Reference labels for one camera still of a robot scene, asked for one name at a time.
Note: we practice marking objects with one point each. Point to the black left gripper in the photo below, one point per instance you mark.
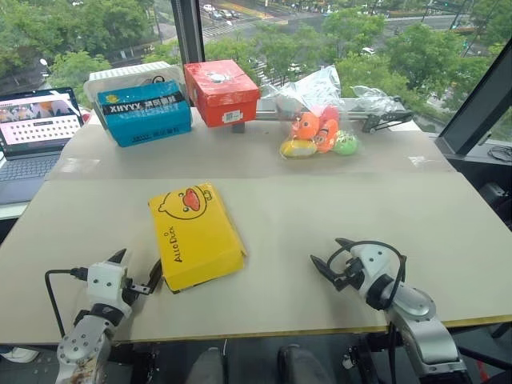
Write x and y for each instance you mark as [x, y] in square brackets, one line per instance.
[130, 295]

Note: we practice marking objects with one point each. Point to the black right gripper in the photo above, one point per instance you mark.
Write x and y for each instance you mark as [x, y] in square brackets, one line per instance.
[351, 274]

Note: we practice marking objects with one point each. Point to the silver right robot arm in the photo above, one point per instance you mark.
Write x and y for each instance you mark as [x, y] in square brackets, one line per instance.
[424, 320]

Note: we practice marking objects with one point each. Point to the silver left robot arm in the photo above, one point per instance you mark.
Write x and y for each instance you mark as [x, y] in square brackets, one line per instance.
[82, 344]

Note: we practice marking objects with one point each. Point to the yellow duck box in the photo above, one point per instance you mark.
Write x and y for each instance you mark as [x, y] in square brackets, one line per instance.
[198, 236]

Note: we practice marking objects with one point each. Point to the red cardboard box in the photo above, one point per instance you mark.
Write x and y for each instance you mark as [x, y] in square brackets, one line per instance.
[224, 90]

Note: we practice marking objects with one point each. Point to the green plush toy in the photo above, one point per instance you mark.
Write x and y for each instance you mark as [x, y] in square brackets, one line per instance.
[345, 144]

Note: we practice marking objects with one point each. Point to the yellow plush toy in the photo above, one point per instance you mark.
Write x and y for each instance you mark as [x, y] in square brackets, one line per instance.
[297, 148]

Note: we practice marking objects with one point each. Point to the orange clownfish plush toy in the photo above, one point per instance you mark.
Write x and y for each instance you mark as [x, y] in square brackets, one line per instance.
[326, 138]

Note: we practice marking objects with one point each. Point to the orange fish plush toy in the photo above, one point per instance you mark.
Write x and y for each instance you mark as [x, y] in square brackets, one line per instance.
[306, 125]

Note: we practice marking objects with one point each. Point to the pink orange plush toy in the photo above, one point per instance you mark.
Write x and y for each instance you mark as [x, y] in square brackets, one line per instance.
[330, 114]

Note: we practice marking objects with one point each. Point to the blue printed cardboard box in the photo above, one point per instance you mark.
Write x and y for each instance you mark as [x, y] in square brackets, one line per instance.
[146, 120]

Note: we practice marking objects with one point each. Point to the crumpled clear plastic wrap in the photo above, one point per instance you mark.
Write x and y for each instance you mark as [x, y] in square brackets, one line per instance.
[374, 98]

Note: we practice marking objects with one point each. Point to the clear plastic toy bag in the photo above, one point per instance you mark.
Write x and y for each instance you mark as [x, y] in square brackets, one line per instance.
[316, 88]

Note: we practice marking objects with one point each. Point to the black equipment beside table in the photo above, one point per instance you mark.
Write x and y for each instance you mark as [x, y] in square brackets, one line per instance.
[496, 200]

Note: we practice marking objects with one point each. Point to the open laptop computer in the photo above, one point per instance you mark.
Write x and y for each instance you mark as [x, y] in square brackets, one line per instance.
[36, 128]

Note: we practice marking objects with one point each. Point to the white plastic storage container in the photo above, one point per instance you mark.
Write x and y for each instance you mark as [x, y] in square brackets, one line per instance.
[120, 76]

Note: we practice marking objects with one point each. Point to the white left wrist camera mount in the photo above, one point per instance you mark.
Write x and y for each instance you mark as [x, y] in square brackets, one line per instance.
[105, 282]

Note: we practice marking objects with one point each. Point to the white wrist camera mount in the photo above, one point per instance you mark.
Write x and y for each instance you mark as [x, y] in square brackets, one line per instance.
[105, 282]
[376, 256]

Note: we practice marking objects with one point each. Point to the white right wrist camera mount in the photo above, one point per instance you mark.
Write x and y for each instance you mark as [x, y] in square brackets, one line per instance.
[376, 256]

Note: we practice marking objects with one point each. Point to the black folding bracket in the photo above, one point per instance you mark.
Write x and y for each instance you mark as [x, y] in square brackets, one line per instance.
[380, 120]

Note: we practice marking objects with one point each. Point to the aluminium rail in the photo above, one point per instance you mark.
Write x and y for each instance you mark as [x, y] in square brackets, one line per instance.
[268, 114]

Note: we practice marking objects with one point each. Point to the dark slanted window frame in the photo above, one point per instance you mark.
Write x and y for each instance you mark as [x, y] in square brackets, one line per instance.
[476, 108]

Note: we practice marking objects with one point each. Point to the dark vertical window post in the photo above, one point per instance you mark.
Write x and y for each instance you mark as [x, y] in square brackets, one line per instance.
[190, 32]

